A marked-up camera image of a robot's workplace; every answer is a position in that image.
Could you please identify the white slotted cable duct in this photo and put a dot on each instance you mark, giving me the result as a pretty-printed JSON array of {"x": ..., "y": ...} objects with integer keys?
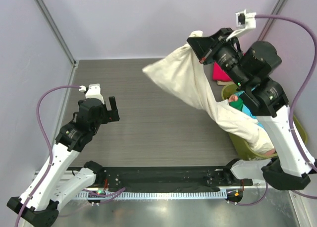
[{"x": 152, "y": 196}]

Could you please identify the green t shirt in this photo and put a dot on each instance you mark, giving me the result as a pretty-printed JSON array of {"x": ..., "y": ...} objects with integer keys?
[{"x": 237, "y": 105}]

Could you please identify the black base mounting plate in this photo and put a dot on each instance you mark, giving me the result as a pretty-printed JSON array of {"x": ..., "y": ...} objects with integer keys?
[{"x": 167, "y": 179}]

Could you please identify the olive green plastic basket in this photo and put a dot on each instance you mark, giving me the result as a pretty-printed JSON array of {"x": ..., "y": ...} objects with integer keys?
[{"x": 242, "y": 147}]

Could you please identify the folded red t shirt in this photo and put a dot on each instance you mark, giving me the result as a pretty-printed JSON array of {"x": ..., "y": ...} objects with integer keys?
[{"x": 219, "y": 75}]

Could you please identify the light blue t shirt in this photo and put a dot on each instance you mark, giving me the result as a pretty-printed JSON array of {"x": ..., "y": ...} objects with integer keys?
[{"x": 246, "y": 111}]

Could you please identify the cream white t shirt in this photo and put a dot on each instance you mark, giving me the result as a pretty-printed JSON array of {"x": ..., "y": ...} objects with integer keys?
[{"x": 181, "y": 75}]

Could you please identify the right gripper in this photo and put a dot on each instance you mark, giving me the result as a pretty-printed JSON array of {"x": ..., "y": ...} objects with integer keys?
[{"x": 205, "y": 48}]

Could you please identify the left aluminium frame post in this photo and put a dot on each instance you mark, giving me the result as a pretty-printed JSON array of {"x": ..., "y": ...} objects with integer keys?
[{"x": 50, "y": 21}]

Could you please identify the pink t shirt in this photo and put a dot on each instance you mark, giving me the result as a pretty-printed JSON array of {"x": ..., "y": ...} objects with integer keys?
[{"x": 233, "y": 98}]

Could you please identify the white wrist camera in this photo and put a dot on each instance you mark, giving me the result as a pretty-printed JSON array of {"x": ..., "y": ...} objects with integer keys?
[
  {"x": 245, "y": 22},
  {"x": 94, "y": 91}
]

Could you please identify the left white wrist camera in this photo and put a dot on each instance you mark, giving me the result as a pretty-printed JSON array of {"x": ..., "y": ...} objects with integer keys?
[{"x": 94, "y": 91}]

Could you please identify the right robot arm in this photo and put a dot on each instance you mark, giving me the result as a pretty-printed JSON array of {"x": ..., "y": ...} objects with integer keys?
[{"x": 266, "y": 100}]

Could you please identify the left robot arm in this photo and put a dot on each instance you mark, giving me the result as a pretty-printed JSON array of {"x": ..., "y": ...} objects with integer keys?
[{"x": 41, "y": 203}]

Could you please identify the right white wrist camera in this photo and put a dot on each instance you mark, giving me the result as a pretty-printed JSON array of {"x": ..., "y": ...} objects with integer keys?
[{"x": 245, "y": 22}]

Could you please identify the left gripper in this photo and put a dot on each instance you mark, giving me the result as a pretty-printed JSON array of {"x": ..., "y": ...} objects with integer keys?
[{"x": 110, "y": 115}]

